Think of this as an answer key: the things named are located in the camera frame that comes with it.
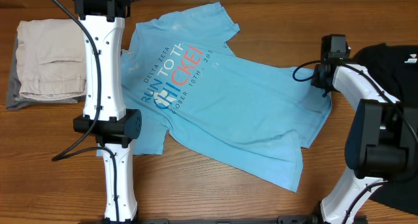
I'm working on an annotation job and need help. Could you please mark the light blue printed t-shirt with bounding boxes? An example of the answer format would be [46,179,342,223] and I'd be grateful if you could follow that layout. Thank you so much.
[121,3,332,191]

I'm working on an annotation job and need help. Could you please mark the black t-shirt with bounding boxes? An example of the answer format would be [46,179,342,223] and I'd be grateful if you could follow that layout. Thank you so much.
[353,43,417,215]

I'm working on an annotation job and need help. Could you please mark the folded beige trousers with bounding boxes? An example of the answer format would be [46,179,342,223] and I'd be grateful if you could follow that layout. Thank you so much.
[16,19,86,101]

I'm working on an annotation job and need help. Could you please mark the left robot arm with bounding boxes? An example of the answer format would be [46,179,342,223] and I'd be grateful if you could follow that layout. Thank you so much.
[73,0,142,223]

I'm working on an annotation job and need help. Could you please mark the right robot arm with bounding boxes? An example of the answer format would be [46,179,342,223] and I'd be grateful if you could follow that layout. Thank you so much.
[308,35,417,224]

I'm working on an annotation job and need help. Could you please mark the folded grey garment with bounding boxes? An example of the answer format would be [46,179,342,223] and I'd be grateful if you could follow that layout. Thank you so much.
[5,37,85,110]

